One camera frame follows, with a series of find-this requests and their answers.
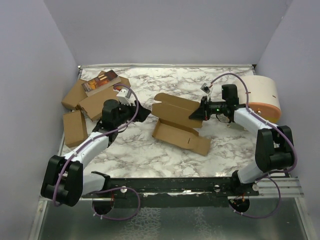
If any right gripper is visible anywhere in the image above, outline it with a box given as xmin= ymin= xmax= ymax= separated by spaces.
xmin=189 ymin=95 xmax=227 ymax=121

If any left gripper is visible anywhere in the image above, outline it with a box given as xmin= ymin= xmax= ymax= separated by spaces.
xmin=115 ymin=99 xmax=152 ymax=128

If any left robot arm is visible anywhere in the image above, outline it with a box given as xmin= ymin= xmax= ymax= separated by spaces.
xmin=40 ymin=99 xmax=151 ymax=207

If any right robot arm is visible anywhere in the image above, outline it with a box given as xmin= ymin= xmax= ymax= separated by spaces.
xmin=189 ymin=84 xmax=296 ymax=196

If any large bottom cardboard box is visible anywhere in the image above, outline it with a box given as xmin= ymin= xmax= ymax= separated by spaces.
xmin=61 ymin=70 xmax=121 ymax=110

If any small cardboard box left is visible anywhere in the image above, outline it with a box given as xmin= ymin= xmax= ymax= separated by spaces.
xmin=63 ymin=110 xmax=88 ymax=148

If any paperback book dark cover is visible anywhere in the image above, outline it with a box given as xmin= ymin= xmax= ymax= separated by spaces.
xmin=82 ymin=70 xmax=121 ymax=97

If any white round ceramic container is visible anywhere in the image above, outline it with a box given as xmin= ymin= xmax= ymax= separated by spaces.
xmin=228 ymin=75 xmax=282 ymax=135

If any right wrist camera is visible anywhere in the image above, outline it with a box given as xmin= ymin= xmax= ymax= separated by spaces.
xmin=200 ymin=83 xmax=212 ymax=97

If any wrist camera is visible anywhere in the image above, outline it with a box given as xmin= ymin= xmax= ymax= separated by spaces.
xmin=116 ymin=88 xmax=132 ymax=106
xmin=200 ymin=83 xmax=212 ymax=97

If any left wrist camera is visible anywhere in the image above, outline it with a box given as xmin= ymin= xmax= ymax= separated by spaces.
xmin=116 ymin=88 xmax=132 ymax=106

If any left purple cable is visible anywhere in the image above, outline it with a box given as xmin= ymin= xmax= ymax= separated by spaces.
xmin=52 ymin=84 xmax=141 ymax=222

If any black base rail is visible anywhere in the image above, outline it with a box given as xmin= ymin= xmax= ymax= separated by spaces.
xmin=83 ymin=177 xmax=259 ymax=208

